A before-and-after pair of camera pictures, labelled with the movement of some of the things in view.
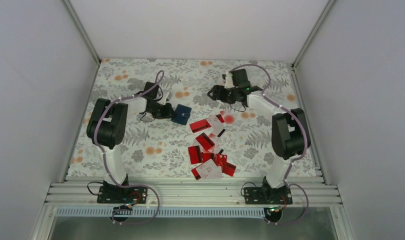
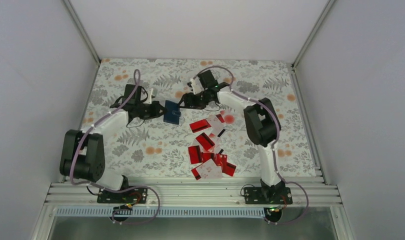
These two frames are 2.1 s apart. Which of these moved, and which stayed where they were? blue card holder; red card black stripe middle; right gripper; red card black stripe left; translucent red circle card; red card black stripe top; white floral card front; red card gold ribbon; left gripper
Moved: left gripper; right gripper; blue card holder
Stayed: white floral card front; red card black stripe middle; red card gold ribbon; red card black stripe top; translucent red circle card; red card black stripe left
